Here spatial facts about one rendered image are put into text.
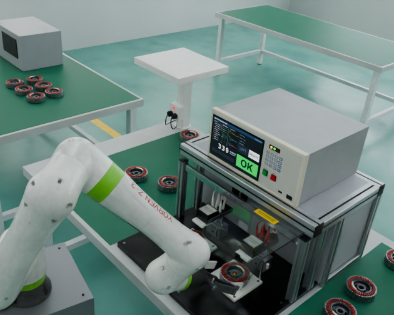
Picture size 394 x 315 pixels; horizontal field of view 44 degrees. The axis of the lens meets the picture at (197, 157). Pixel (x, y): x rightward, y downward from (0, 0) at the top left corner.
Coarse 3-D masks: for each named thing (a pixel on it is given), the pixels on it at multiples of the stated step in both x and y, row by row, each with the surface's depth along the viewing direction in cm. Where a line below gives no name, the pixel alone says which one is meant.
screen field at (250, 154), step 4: (240, 144) 175; (240, 148) 175; (244, 148) 174; (244, 152) 174; (248, 152) 173; (252, 152) 171; (248, 156) 173; (252, 156) 172; (256, 156) 170; (256, 160) 171
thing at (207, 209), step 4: (208, 204) 195; (200, 208) 192; (204, 208) 193; (208, 208) 193; (212, 208) 193; (228, 208) 198; (196, 212) 193; (200, 212) 191; (204, 212) 190; (208, 212) 190; (212, 212) 190; (216, 212) 191; (196, 216) 194; (200, 216) 192; (204, 216) 190; (208, 216) 188; (212, 216) 190; (192, 220) 193; (196, 220) 192; (200, 220) 192; (204, 220) 190; (208, 220) 190; (200, 224) 190; (204, 224) 190
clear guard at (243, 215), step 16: (240, 208) 170; (256, 208) 170; (208, 224) 162; (224, 224) 161; (240, 224) 162; (256, 224) 162; (272, 224) 163; (288, 224) 164; (208, 240) 160; (224, 240) 157; (240, 240) 155; (256, 240) 155; (272, 240) 156; (288, 240) 156; (224, 256) 155; (240, 256) 152; (256, 256) 149; (240, 272) 150
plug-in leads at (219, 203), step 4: (212, 196) 195; (224, 196) 199; (212, 200) 196; (216, 200) 193; (220, 200) 199; (224, 200) 194; (212, 204) 197; (216, 204) 194; (220, 204) 193; (224, 204) 195; (216, 208) 195; (220, 208) 194; (224, 208) 196; (220, 212) 194
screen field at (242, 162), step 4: (236, 156) 178; (240, 156) 176; (236, 160) 179; (240, 160) 177; (244, 160) 176; (248, 160) 174; (236, 164) 179; (240, 164) 178; (244, 164) 176; (248, 164) 175; (252, 164) 173; (244, 168) 177; (248, 168) 175; (252, 168) 174; (256, 168) 172; (248, 172) 176; (252, 172) 174; (256, 172) 173
